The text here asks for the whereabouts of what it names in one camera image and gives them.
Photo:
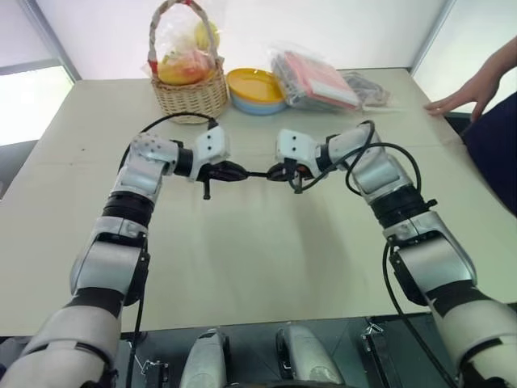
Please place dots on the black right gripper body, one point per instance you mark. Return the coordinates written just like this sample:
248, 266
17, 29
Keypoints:
303, 173

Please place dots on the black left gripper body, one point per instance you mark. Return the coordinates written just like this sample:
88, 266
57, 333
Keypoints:
211, 174

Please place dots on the thin black marker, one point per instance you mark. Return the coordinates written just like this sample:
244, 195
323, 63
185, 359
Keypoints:
258, 174

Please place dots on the person's bare forearm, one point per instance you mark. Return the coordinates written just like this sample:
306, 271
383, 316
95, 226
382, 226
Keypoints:
498, 66

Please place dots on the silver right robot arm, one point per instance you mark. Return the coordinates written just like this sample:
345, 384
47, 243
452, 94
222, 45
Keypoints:
428, 242

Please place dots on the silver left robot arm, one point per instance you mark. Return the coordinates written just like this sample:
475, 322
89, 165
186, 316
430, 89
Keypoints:
121, 190

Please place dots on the person's bare hand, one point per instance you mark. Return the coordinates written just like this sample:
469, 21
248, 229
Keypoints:
464, 99

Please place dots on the light blue plate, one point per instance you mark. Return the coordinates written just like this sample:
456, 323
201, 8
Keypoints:
258, 108

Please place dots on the yellow plate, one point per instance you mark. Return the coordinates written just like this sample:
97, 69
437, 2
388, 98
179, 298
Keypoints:
254, 83

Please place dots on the plastic bag with red books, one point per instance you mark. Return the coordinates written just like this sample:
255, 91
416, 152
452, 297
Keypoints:
319, 81

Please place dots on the orange fruit in wrap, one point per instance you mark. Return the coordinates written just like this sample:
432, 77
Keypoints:
177, 72

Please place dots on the yellow fruit in wrap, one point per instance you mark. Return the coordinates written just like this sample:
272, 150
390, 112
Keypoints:
208, 34

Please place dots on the silver rounded shell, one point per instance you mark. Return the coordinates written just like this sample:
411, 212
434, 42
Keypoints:
208, 359
309, 355

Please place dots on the person's dark clothing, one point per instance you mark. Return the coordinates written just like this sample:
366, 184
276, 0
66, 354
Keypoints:
494, 157

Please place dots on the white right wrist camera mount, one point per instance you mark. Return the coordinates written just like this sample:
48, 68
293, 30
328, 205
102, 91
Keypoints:
295, 145

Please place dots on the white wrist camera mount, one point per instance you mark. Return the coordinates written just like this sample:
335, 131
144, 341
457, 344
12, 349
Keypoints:
295, 145
212, 143

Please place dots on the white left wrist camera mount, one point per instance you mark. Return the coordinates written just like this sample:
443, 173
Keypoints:
212, 143

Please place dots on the dark window frame post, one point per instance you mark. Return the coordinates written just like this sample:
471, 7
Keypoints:
60, 40

